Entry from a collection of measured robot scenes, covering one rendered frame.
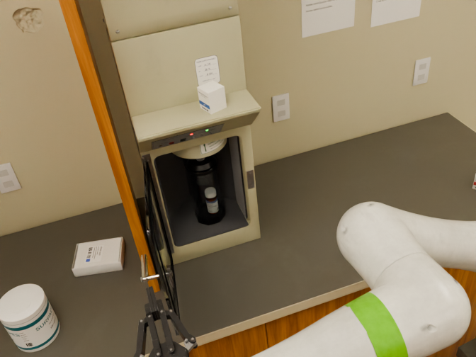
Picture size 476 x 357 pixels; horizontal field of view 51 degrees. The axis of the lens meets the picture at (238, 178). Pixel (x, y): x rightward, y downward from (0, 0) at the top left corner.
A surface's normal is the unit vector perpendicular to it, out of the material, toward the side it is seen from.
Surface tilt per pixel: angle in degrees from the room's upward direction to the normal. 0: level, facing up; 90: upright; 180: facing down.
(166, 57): 90
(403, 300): 10
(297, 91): 90
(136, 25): 90
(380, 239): 19
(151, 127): 0
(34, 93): 90
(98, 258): 0
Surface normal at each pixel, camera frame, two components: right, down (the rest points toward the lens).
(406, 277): -0.48, -0.62
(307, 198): -0.10, -0.79
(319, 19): 0.32, 0.56
